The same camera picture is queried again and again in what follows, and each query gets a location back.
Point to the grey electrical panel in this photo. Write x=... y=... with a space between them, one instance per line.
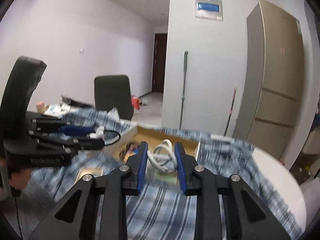
x=209 y=9

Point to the blue plaid shirt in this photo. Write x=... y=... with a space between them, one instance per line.
x=162 y=211

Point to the white cardboard box tray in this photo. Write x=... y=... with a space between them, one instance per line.
x=150 y=150

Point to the red plastic bag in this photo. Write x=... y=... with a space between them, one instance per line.
x=135 y=102

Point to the black office chair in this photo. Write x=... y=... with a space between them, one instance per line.
x=113 y=91

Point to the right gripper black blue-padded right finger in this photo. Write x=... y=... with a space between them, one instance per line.
x=226 y=207

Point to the white blue box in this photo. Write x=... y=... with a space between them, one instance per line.
x=56 y=110

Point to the pink cup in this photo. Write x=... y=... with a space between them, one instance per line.
x=41 y=108

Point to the white plastic bag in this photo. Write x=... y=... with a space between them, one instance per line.
x=113 y=114

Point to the white charger with black cable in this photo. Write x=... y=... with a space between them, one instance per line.
x=109 y=136

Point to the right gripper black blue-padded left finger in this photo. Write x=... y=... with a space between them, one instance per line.
x=91 y=199

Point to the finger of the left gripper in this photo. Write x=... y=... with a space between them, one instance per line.
x=62 y=127
x=75 y=141

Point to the gold refrigerator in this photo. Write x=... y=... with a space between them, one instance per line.
x=274 y=79

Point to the dark wooden door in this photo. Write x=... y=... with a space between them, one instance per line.
x=159 y=60

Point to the person's hand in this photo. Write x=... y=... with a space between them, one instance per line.
x=19 y=180

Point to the gold blue cigarette pack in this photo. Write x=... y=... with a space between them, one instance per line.
x=88 y=173

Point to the black bag on desk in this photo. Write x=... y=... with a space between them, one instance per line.
x=74 y=103

